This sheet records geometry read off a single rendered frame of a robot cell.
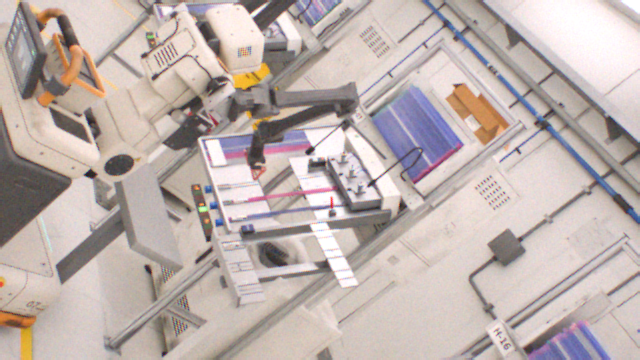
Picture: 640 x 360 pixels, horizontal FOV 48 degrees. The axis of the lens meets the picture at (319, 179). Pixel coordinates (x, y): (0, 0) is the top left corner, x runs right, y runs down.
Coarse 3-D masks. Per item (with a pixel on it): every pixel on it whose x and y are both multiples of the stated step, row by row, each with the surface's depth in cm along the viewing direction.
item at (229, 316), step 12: (264, 288) 279; (276, 288) 280; (228, 312) 284; (240, 312) 282; (204, 324) 288; (216, 324) 284; (228, 324) 284; (192, 336) 289; (204, 336) 285; (216, 336) 286; (180, 348) 289; (192, 348) 286; (204, 348) 289
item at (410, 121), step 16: (400, 96) 344; (416, 96) 337; (384, 112) 344; (400, 112) 338; (416, 112) 332; (432, 112) 326; (384, 128) 339; (400, 128) 333; (416, 128) 327; (432, 128) 321; (448, 128) 319; (400, 144) 327; (416, 144) 322; (432, 144) 316; (448, 144) 311; (432, 160) 311; (416, 176) 312
